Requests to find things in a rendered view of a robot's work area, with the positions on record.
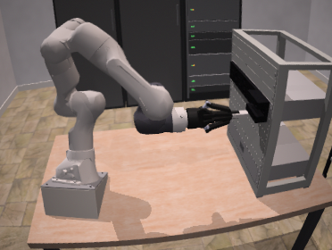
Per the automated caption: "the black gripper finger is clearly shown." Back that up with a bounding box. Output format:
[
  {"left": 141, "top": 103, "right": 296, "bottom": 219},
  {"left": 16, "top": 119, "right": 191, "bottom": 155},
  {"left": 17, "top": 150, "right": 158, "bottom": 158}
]
[
  {"left": 202, "top": 100, "right": 249, "bottom": 119},
  {"left": 203, "top": 115, "right": 248, "bottom": 133}
]

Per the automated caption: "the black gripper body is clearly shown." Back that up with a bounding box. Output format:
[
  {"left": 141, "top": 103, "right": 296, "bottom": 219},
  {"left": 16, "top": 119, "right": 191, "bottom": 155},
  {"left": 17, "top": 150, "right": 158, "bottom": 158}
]
[{"left": 186, "top": 106, "right": 212, "bottom": 129}]

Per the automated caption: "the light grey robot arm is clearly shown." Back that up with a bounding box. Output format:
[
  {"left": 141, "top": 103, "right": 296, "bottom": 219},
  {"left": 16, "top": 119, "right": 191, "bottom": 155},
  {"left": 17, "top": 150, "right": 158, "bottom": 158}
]
[{"left": 40, "top": 18, "right": 187, "bottom": 186}]

